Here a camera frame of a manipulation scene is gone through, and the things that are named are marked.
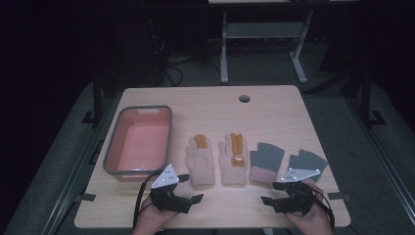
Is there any pink basket with grey rim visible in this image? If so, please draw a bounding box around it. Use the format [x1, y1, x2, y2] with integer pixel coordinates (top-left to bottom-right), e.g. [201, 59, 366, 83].
[102, 105, 173, 183]

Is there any white metal desk frame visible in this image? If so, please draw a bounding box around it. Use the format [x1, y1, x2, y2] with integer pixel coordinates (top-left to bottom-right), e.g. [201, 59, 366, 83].
[208, 0, 360, 85]

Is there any person's left hand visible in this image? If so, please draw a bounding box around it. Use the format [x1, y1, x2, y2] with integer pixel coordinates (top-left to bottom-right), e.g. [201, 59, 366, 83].
[131, 196, 179, 235]

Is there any bundle of floor cables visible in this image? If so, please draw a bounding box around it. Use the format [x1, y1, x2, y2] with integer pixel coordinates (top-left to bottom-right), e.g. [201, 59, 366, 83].
[151, 35, 223, 87]

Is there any beige glove with face patch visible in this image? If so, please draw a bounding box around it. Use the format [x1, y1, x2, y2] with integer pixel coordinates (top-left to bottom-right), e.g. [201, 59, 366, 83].
[217, 132, 249, 187]

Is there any grey and pink fingerless glove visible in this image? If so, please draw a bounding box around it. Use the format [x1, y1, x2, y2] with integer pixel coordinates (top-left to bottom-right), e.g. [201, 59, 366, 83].
[288, 149, 329, 184]
[249, 142, 286, 186]

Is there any hand-held gripper black cable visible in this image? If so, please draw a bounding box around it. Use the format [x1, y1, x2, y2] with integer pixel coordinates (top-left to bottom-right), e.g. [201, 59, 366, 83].
[132, 172, 161, 229]
[312, 189, 337, 229]

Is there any black table edge bracket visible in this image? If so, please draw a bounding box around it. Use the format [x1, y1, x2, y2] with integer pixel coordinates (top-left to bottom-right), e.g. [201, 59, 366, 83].
[327, 192, 352, 202]
[74, 193, 98, 204]

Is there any black metal stand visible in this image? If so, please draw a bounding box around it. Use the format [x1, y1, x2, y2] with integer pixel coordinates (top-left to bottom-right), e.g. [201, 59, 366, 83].
[81, 70, 104, 126]
[359, 70, 388, 127]

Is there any left hand-held gripper black cable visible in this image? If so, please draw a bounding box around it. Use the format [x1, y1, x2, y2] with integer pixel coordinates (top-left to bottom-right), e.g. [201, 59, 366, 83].
[132, 172, 161, 229]

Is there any person's right hand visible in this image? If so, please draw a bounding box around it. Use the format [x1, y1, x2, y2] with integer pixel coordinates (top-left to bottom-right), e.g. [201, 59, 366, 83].
[283, 182, 335, 235]

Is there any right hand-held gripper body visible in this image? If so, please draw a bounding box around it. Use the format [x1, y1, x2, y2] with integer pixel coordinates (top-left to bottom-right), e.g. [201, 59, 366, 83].
[273, 167, 322, 217]

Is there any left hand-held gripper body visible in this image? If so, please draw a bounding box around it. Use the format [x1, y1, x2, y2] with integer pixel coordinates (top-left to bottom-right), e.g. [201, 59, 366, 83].
[149, 164, 194, 214]

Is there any right hand-held gripper black cable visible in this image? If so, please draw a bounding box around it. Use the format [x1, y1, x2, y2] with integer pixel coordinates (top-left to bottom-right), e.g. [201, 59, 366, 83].
[312, 189, 337, 229]

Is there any beige glove with orange fingers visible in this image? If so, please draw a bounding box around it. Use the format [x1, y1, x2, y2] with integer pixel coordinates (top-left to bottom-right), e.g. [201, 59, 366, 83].
[185, 133, 216, 190]

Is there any grey metal floor rail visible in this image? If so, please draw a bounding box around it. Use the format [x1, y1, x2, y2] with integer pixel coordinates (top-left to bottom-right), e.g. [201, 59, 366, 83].
[40, 97, 116, 235]
[346, 97, 415, 226]

